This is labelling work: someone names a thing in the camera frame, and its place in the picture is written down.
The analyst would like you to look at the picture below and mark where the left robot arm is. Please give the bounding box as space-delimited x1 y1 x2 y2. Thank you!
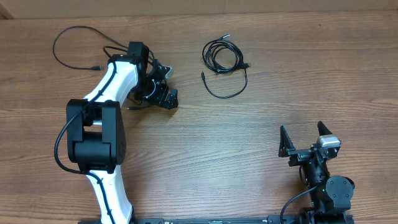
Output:
63 42 178 223

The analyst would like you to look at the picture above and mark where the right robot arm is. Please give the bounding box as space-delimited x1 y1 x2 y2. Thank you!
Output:
278 121 355 223

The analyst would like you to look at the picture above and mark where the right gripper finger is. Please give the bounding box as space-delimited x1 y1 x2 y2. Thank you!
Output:
317 121 332 136
278 125 295 157

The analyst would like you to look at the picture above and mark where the long black usb cable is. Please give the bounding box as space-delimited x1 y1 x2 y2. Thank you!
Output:
52 26 153 111

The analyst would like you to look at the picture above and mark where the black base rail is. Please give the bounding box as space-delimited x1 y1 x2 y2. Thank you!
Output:
78 215 354 224

